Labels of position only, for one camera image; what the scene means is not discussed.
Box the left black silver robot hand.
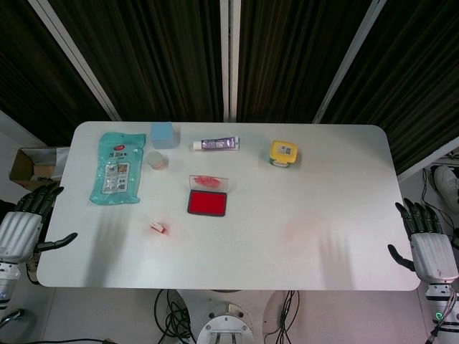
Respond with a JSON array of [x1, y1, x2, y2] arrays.
[[0, 182, 78, 266]]

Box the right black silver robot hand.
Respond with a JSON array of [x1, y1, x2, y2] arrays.
[[387, 198, 455, 286]]

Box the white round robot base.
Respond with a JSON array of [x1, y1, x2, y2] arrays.
[[196, 302, 259, 344]]

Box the brown cardboard box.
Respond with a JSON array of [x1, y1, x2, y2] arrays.
[[9, 147, 71, 191]]

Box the white shoe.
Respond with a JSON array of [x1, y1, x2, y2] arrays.
[[432, 165, 459, 206]]

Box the teal snack bag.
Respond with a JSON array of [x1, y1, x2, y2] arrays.
[[88, 131, 148, 206]]

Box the small round white-lid jar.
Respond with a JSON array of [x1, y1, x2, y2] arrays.
[[147, 150, 168, 171]]

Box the dark pleated curtain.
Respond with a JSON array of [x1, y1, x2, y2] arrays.
[[235, 0, 377, 123], [0, 0, 113, 147], [321, 0, 459, 175], [48, 0, 230, 123]]

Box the light blue box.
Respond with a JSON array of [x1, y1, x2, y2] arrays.
[[151, 123, 176, 150]]

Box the yellow lid container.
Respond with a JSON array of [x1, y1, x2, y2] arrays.
[[268, 140, 300, 168]]

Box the red ink pad clear lid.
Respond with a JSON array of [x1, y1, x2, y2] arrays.
[[186, 174, 230, 217]]

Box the purple white tube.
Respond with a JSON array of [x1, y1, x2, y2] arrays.
[[192, 137, 241, 151]]

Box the thin black floor cable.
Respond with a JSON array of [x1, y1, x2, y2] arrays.
[[263, 290, 301, 338]]

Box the black floor cable bundle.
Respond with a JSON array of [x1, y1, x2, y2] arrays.
[[153, 289, 197, 344]]

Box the white partition post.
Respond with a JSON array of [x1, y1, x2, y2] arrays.
[[219, 0, 242, 123], [27, 0, 122, 122], [312, 0, 387, 123]]

